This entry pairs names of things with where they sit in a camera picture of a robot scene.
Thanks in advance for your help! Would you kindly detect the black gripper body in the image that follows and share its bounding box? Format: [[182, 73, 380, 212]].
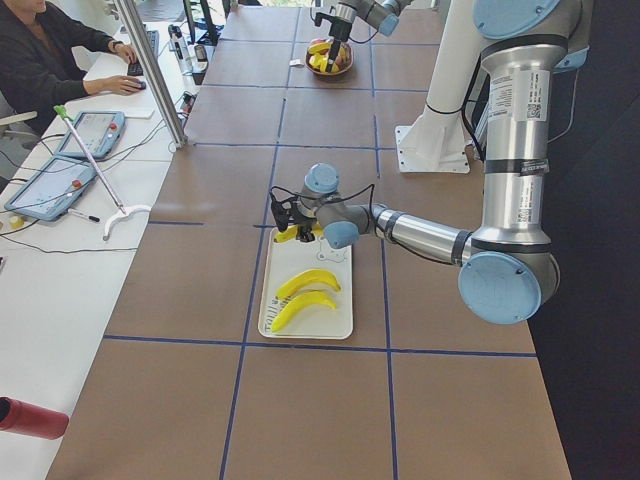
[[269, 193, 320, 232], [313, 2, 356, 40]]

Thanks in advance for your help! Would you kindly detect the curved yellow banana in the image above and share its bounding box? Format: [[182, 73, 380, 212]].
[[273, 226, 321, 243]]

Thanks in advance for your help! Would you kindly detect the large yellow banana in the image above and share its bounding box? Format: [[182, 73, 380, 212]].
[[276, 269, 341, 300]]

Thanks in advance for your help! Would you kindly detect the greenish yellow banana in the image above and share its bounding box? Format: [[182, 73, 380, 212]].
[[271, 290, 337, 332]]

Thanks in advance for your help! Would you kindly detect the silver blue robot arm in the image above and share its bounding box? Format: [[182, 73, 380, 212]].
[[271, 1, 593, 324], [305, 0, 412, 76]]

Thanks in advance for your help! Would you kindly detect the brown wicker basket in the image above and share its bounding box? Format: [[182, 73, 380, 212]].
[[305, 38, 353, 76]]

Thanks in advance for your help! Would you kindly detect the small yellow banana underneath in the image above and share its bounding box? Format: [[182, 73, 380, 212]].
[[308, 54, 328, 74]]

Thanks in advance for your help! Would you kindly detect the cream bear tray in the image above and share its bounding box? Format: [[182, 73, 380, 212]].
[[258, 228, 353, 340]]

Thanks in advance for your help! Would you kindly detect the reacher grabber stick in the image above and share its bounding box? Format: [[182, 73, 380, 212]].
[[53, 105, 152, 241]]

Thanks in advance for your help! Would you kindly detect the black keyboard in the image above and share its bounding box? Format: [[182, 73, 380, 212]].
[[126, 29, 161, 77]]

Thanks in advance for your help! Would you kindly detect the black marker pen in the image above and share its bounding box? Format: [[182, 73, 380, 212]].
[[67, 208, 101, 223]]

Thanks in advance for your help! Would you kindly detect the upper teach pendant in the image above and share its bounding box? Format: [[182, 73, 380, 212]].
[[55, 111, 126, 161]]

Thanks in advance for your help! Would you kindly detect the teach pendant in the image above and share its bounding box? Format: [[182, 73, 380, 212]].
[[4, 156, 96, 221], [55, 111, 126, 161]]

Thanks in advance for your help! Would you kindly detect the lower teach pendant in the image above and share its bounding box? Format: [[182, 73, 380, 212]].
[[4, 156, 96, 221]]

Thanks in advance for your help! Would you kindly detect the small yellow block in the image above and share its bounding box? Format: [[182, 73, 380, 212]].
[[9, 216, 24, 230]]

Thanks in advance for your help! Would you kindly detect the seated person in black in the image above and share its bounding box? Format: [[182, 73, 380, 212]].
[[1, 1, 140, 135]]

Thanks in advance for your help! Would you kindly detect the red bottle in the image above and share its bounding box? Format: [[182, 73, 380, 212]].
[[1, 397, 69, 440]]

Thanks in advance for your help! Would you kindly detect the aluminium frame post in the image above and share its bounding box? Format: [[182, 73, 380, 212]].
[[114, 0, 187, 150]]

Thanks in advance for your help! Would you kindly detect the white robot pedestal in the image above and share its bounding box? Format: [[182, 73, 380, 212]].
[[396, 0, 488, 174]]

